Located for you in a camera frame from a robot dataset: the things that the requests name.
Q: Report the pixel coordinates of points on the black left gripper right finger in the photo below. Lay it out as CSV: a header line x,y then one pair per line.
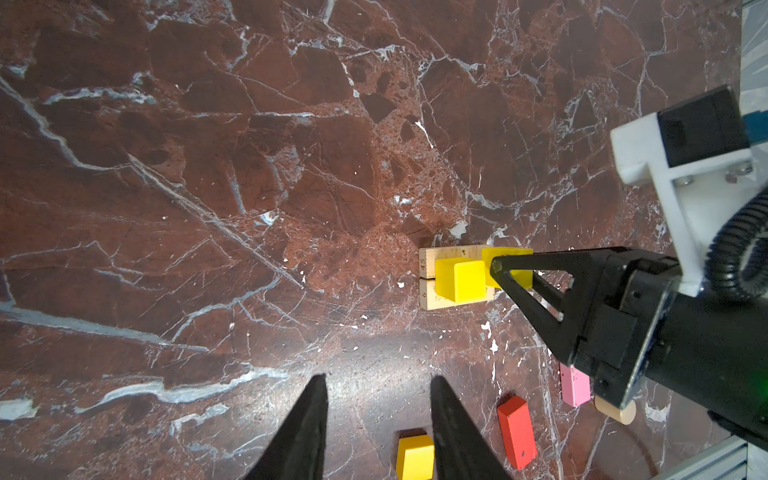
x,y
460,450

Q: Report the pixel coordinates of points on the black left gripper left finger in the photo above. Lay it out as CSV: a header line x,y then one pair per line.
x,y
297,450

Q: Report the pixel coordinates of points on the pink rectangular block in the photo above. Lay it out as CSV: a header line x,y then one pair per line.
x,y
576,386

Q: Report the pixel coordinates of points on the natural wood cylinder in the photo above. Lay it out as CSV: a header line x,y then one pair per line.
x,y
624,416

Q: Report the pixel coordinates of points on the red block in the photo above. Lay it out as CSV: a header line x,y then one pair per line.
x,y
517,432

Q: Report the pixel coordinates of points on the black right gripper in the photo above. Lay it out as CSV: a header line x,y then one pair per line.
x,y
619,318

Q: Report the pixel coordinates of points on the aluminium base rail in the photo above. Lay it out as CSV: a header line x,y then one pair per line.
x,y
733,458

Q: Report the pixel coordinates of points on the orange yellow small cube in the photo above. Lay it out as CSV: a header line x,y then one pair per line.
x,y
415,458

